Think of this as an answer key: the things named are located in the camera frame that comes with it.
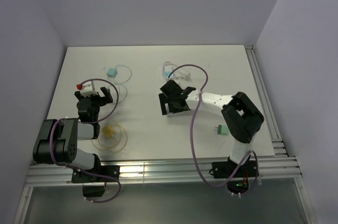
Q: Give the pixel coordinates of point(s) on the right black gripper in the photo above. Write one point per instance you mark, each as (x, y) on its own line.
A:
(165, 99)

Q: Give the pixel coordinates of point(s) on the aluminium right rail frame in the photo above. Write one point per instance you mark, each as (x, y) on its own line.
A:
(276, 138)

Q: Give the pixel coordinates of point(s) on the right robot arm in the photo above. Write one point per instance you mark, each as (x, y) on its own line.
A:
(240, 114)

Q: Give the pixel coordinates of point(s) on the light blue charger plug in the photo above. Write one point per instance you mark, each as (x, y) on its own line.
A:
(112, 72)

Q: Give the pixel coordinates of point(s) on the aluminium front rail frame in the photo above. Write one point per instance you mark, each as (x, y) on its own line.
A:
(162, 171)

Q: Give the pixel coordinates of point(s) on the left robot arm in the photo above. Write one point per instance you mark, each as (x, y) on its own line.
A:
(57, 140)

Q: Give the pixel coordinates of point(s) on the green usb charger plug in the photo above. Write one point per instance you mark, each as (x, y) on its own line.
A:
(222, 130)

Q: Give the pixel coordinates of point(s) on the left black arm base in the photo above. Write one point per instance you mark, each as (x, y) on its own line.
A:
(94, 186)

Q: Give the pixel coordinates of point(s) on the white multicolour power strip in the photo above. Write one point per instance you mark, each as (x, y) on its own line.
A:
(164, 72)

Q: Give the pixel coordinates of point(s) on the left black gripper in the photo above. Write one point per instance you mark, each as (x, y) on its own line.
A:
(106, 92)

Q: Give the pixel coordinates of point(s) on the aluminium rail frame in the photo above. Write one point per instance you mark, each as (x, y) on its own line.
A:
(276, 138)
(162, 171)

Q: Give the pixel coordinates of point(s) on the yellow charger plug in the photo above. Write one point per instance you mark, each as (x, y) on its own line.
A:
(108, 131)

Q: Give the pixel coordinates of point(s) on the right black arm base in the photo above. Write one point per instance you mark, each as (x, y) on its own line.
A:
(242, 177)

